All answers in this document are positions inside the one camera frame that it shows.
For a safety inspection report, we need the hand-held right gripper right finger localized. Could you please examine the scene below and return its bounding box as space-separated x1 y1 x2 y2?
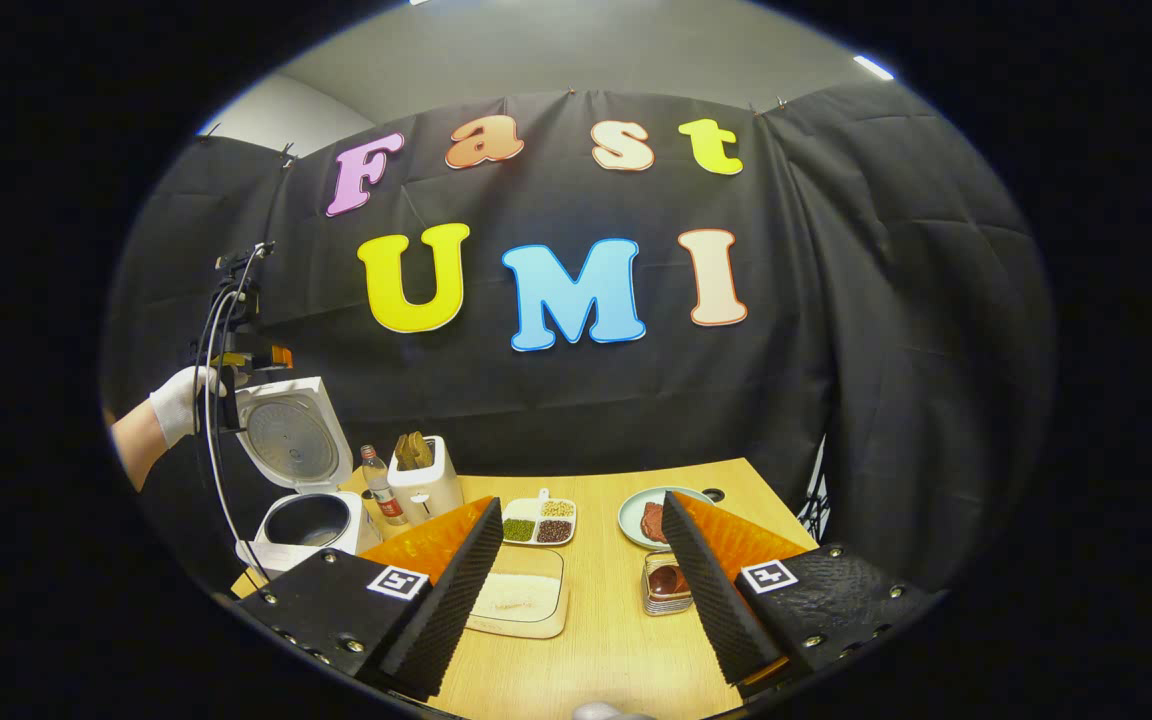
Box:
660 491 937 701

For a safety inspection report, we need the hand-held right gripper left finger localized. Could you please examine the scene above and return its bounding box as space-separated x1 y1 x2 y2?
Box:
236 497 504 701

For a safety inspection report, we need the metal wire chopstick holder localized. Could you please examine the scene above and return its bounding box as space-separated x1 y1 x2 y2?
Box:
642 550 694 616

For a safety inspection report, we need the clear box of white rice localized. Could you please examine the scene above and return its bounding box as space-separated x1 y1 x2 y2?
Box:
464 572 569 639

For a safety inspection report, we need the white rice cooker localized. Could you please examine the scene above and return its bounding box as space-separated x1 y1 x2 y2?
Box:
233 376 382 576

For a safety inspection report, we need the pale green plate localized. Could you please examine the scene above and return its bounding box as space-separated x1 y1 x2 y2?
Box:
618 486 715 551

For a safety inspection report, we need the white toaster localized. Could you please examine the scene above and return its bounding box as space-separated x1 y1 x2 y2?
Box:
387 435 465 524

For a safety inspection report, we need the white divided bean dish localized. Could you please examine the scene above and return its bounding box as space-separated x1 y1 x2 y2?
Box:
501 489 578 547

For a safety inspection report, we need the clear plastic water bottle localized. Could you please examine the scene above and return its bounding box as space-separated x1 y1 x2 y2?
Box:
360 445 409 528

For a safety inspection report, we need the black tripod stand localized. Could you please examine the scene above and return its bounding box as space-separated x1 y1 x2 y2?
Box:
798 435 830 546

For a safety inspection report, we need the black backdrop cloth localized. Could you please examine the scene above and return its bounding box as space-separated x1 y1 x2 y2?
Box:
101 80 1055 601

